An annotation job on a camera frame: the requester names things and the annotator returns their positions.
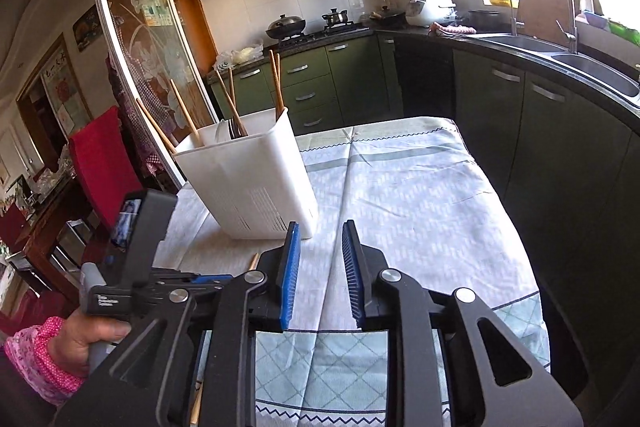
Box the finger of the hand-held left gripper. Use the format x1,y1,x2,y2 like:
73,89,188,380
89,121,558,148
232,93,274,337
165,274,236,291

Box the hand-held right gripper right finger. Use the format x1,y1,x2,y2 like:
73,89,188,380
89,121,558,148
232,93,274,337
341,220,585,427

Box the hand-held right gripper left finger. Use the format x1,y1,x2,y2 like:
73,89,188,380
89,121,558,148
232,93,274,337
54,221,302,427

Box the white plastic utensil holder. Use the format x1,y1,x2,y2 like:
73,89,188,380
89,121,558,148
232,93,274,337
172,106,321,240

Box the person's left forearm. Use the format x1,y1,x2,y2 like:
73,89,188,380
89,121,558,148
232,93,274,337
0,316,87,427

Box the person's left hand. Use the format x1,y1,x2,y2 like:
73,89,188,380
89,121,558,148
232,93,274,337
52,308,132,379

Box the red covered chair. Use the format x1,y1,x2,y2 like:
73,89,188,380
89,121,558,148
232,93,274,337
67,106,143,228

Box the pale patterned tablecloth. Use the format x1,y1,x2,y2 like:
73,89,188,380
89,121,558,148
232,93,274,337
160,114,551,427

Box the white plastic bags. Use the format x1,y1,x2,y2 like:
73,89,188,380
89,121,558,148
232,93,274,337
214,43,265,72

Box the floral glass sliding door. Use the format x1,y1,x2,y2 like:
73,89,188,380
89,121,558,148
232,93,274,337
87,0,221,192

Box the green base cabinets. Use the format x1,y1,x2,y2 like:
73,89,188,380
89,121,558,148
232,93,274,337
207,32,640,403

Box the gas stove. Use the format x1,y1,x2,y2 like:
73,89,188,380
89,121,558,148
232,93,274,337
277,23,371,45

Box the black wok with lid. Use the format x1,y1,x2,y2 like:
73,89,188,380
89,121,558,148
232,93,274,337
265,13,307,40

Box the black frying pan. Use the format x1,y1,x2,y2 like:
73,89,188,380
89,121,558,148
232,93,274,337
370,5,408,28

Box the pink cloth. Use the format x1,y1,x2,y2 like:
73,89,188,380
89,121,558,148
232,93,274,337
429,22,477,38

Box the white rice cooker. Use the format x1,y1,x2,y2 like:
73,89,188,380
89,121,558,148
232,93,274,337
406,0,458,28

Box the dark cooking pot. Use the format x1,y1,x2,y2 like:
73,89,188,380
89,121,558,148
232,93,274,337
467,9,501,32

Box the small steel faucet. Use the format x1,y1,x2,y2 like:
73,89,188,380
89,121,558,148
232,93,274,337
487,0,518,36

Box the steel double sink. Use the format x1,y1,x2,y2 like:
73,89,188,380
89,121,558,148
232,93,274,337
462,32,640,98

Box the wooden cutting board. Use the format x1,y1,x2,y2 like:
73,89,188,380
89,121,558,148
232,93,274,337
515,0,581,48

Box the tall steel faucet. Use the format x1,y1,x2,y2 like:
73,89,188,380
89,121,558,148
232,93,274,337
556,0,598,54

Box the green container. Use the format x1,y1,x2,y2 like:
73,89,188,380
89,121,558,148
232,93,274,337
607,19,640,45

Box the wall calendar poster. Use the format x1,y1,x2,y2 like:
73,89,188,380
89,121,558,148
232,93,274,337
40,47,91,138

